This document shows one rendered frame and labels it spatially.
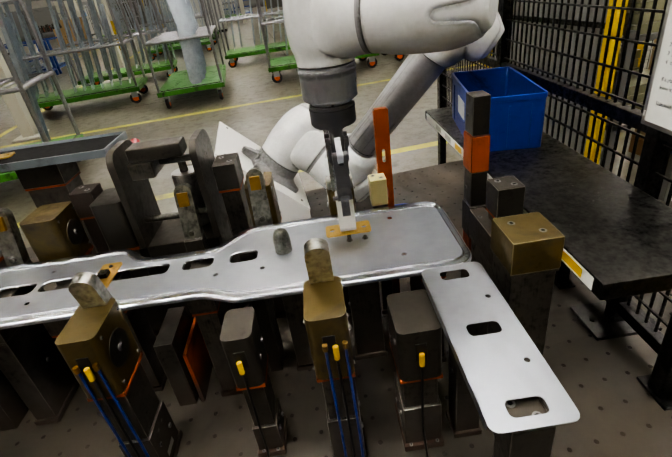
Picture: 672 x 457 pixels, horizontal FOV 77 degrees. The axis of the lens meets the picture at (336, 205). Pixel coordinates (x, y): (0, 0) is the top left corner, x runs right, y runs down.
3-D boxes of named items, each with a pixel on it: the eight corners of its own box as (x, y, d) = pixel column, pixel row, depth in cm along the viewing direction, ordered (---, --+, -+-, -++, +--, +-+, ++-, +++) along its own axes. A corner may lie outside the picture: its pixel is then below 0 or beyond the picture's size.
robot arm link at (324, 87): (351, 54, 69) (355, 91, 72) (296, 62, 69) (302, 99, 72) (359, 64, 61) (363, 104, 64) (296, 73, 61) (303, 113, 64)
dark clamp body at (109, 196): (147, 338, 107) (86, 207, 89) (160, 307, 118) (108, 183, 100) (175, 334, 107) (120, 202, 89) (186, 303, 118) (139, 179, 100)
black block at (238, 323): (257, 476, 74) (213, 357, 60) (261, 424, 82) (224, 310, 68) (287, 471, 74) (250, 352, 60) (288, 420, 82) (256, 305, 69)
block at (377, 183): (382, 314, 104) (369, 181, 87) (380, 305, 107) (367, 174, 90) (396, 312, 104) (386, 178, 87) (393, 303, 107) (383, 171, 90)
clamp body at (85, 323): (130, 505, 72) (37, 362, 55) (151, 439, 82) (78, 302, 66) (169, 499, 72) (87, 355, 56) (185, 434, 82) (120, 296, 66)
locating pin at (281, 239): (276, 263, 79) (269, 233, 76) (277, 253, 82) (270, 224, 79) (293, 260, 79) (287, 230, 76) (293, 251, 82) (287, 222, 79)
